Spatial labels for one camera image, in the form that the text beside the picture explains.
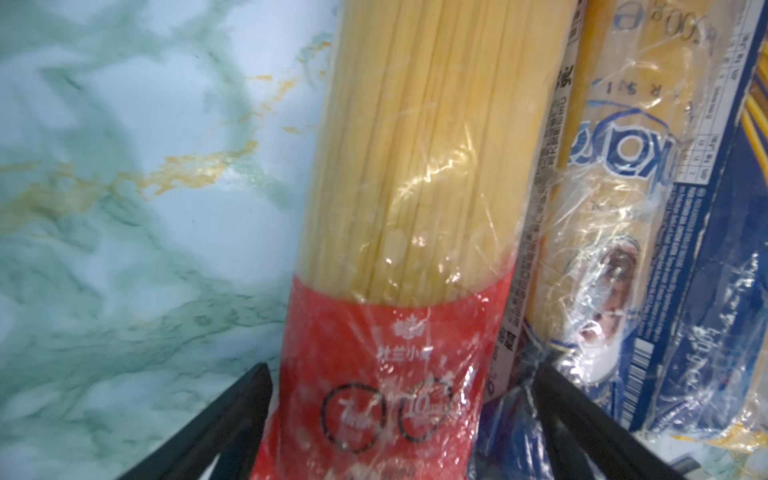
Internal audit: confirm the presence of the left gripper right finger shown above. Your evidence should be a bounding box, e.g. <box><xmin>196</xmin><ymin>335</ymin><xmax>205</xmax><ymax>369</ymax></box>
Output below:
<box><xmin>532</xmin><ymin>363</ymin><xmax>683</xmax><ymax>479</ymax></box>

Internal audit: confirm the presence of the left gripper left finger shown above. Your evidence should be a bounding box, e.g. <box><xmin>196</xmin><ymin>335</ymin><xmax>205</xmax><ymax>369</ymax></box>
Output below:
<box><xmin>122</xmin><ymin>363</ymin><xmax>273</xmax><ymax>479</ymax></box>

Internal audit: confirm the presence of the blue clear spaghetti bag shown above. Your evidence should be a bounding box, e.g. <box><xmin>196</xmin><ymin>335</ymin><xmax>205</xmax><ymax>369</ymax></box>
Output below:
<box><xmin>470</xmin><ymin>1</ymin><xmax>767</xmax><ymax>479</ymax></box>

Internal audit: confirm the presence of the red spaghetti bag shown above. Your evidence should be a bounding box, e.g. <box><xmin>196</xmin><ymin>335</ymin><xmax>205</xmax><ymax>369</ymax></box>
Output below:
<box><xmin>253</xmin><ymin>1</ymin><xmax>577</xmax><ymax>479</ymax></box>

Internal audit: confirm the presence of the blue Barilla pasta box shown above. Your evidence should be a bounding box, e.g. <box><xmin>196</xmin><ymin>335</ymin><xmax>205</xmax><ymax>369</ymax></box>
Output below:
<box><xmin>629</xmin><ymin>35</ymin><xmax>768</xmax><ymax>445</ymax></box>

